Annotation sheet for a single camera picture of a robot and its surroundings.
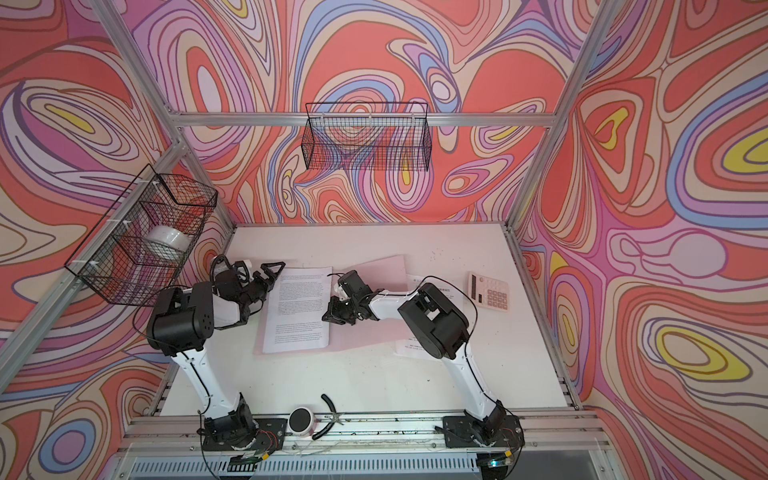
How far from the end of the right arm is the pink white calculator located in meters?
0.37

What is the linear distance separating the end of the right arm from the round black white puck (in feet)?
0.81

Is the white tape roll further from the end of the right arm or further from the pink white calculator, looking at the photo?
the pink white calculator

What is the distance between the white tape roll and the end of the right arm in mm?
407

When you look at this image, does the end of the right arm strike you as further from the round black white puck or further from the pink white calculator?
the pink white calculator

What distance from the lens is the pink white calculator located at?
3.20ft

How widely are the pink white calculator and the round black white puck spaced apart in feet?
1.94

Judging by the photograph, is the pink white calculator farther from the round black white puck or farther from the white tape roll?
the white tape roll

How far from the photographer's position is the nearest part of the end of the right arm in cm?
77

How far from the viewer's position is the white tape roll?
740mm

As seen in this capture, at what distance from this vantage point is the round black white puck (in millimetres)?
717

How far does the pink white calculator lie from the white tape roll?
836 millimetres

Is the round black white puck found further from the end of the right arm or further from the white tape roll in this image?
the white tape roll
